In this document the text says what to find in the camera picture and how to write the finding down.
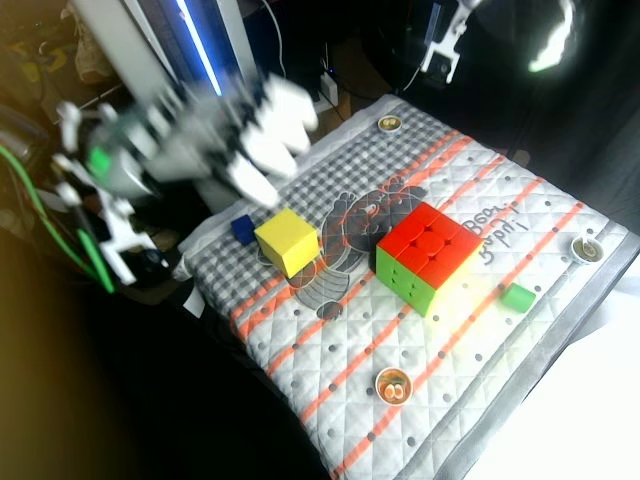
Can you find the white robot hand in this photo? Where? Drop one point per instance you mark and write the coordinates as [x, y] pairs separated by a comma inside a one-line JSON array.
[[200, 140]]

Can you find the yellow block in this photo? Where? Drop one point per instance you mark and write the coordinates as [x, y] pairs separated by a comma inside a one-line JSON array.
[[287, 240]]

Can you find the blue object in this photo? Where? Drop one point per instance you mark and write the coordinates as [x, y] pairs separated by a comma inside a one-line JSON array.
[[243, 229]]

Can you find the Rubik's cube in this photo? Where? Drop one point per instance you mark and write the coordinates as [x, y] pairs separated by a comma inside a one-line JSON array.
[[425, 250]]

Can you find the green plastic cylinder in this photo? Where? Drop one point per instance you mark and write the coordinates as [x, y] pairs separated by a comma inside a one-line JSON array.
[[517, 297]]

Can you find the white column with blue light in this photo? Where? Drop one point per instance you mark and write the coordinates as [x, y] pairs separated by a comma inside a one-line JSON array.
[[150, 40]]

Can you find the white power adapter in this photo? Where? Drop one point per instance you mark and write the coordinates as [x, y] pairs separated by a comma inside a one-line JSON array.
[[330, 89]]

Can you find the toy bowl of orange soup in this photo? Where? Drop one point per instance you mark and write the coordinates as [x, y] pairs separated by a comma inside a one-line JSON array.
[[389, 123]]

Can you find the toy bowl with egg slices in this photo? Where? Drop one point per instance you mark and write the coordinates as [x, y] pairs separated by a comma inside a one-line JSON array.
[[393, 386]]

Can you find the grey quilt with bear print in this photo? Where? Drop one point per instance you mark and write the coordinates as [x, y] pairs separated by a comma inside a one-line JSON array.
[[450, 350]]

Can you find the small white patterned toy bowl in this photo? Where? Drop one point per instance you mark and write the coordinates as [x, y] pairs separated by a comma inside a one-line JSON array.
[[586, 249]]

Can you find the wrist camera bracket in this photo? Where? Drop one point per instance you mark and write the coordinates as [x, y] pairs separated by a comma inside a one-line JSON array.
[[450, 37], [117, 240]]

